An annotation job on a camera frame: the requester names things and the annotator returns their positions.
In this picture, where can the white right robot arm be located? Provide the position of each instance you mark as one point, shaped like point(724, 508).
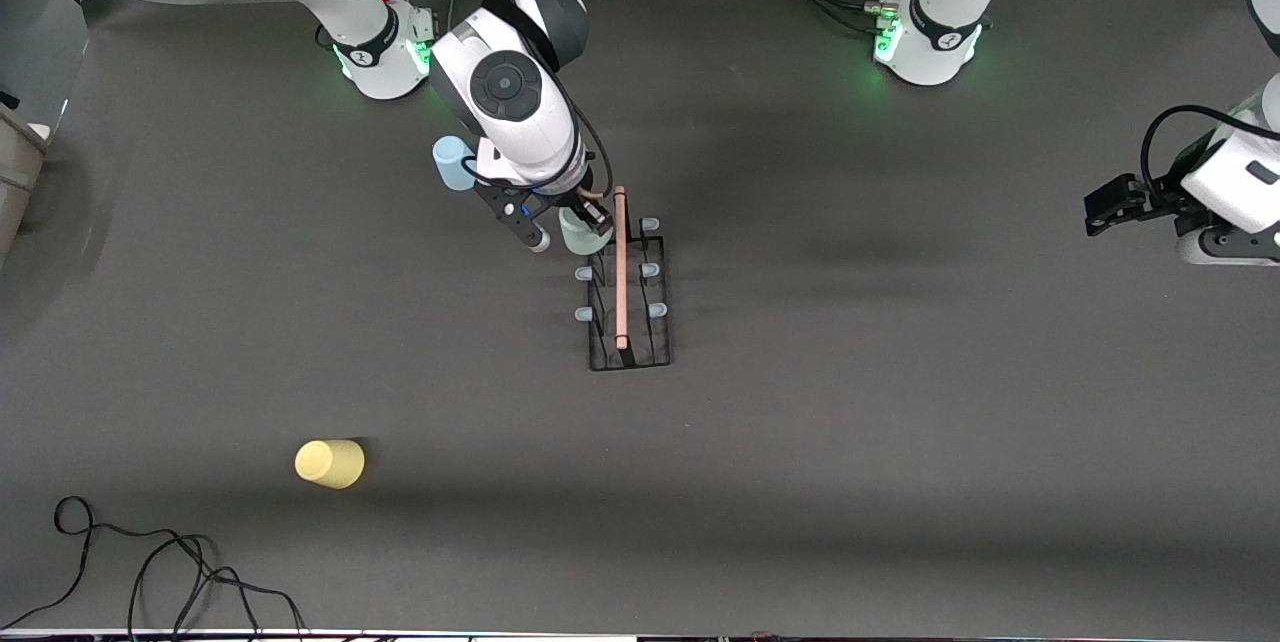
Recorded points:
point(510, 87)

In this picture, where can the yellow plastic cup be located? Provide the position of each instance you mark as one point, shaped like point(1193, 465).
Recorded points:
point(330, 463)

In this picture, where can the pale green plastic cup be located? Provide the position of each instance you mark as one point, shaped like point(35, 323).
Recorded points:
point(580, 240)

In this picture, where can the light blue plastic cup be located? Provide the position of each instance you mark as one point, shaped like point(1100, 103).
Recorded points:
point(452, 167)

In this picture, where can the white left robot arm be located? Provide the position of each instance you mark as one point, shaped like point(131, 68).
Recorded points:
point(945, 22)

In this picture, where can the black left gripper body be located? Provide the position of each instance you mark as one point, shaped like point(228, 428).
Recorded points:
point(1166, 199)

